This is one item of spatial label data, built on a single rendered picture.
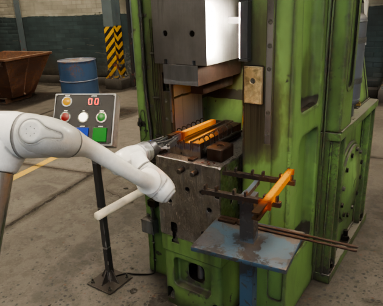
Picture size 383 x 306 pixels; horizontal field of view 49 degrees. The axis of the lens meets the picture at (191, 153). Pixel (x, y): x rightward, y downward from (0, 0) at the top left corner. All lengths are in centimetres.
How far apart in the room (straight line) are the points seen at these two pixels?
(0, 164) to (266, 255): 102
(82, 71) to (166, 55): 452
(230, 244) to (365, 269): 138
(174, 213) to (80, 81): 453
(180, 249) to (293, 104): 97
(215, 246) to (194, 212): 40
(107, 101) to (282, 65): 92
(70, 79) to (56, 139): 535
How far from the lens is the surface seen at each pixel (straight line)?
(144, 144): 178
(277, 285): 235
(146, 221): 258
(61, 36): 1000
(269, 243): 180
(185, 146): 208
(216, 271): 223
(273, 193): 158
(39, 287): 290
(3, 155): 128
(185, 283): 246
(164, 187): 163
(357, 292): 277
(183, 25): 196
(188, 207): 213
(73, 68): 649
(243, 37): 193
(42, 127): 118
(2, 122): 128
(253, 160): 207
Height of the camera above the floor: 163
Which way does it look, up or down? 20 degrees down
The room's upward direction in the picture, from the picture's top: 2 degrees counter-clockwise
